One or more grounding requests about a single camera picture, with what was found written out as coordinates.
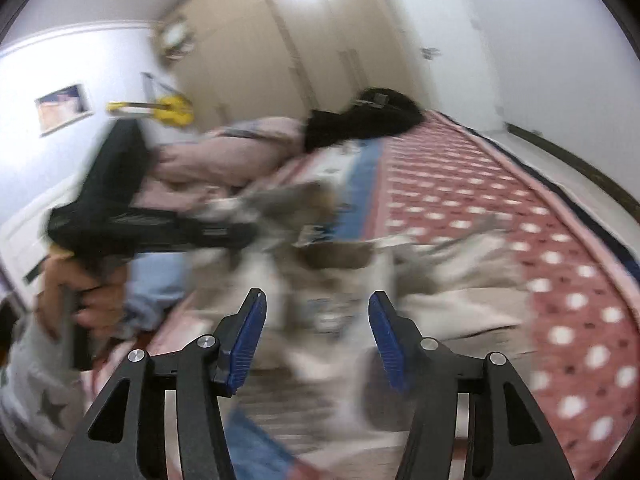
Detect striped dotted bed blanket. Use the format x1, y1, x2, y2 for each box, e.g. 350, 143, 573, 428
90, 109, 640, 480

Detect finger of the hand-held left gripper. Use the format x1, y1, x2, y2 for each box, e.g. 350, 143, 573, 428
192, 221, 262, 252

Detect white laundry in wardrobe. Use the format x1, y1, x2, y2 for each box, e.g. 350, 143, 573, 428
159, 19, 197, 57

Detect beige wooden wardrobe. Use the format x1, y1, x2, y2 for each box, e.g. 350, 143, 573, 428
159, 0, 427, 127

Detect pink striped duvet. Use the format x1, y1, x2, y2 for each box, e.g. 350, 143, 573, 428
135, 117, 314, 202

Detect white bed headboard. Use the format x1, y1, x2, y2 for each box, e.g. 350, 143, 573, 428
0, 175, 82, 302

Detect white door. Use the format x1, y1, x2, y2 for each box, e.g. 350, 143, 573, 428
384, 0, 504, 134

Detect cream animal print pants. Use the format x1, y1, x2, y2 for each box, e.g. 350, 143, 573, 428
184, 179, 532, 442

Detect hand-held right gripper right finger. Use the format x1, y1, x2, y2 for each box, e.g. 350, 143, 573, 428
367, 289, 576, 480

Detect yellow ukulele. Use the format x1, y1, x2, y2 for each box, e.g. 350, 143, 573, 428
105, 93, 194, 126

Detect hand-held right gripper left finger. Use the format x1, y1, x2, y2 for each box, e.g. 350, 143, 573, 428
52, 287, 268, 480

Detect black clothing pile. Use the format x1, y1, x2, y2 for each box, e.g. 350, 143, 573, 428
303, 87, 426, 154

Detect framed wall photo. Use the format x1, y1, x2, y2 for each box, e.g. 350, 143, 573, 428
34, 83, 94, 137

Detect blue jeans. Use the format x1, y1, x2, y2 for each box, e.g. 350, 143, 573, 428
122, 250, 202, 332

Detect person's left hand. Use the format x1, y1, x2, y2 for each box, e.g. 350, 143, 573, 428
34, 254, 129, 345

